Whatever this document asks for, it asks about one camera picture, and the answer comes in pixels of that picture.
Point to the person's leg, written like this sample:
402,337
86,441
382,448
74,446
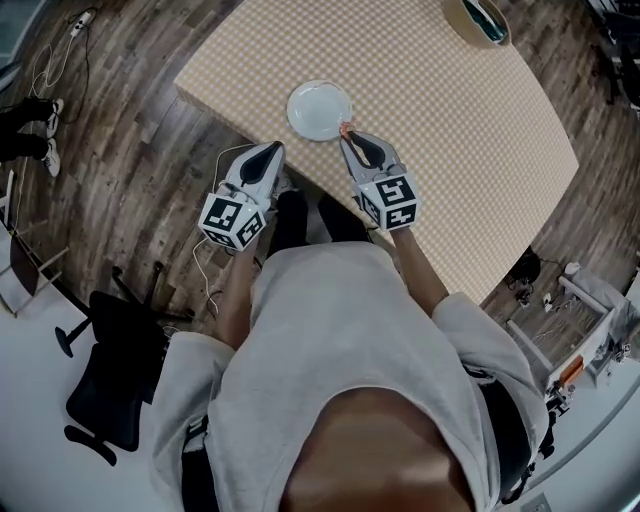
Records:
342,220
289,222

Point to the white power strip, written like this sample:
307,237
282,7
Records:
81,22

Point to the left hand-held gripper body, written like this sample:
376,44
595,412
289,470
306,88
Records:
225,220

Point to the person's grey sweatshirt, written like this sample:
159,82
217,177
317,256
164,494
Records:
340,340

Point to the white frame stool brown seat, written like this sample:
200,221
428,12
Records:
25,260

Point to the person's right leg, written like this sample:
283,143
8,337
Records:
342,220

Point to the table with checkered tablecloth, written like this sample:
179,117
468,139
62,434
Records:
425,110

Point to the orange box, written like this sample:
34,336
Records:
572,370

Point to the round beige basket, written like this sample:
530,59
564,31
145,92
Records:
475,22

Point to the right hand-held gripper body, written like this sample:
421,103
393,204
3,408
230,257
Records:
392,200

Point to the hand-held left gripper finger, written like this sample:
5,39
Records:
233,172
272,187

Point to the white round plate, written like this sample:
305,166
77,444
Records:
316,110

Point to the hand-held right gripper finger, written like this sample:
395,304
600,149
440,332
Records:
386,154
354,169

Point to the small white plug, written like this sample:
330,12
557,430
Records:
548,302

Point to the person's left forearm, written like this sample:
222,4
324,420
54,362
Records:
235,300

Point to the person's right forearm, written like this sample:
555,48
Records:
420,270

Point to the person's left leg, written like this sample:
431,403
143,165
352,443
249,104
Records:
289,222

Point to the black office chair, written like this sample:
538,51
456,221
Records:
120,370

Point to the black wheeled chair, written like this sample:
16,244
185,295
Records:
622,55

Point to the small pink food piece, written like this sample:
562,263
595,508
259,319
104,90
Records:
345,128

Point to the white shelf unit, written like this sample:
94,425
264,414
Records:
595,310

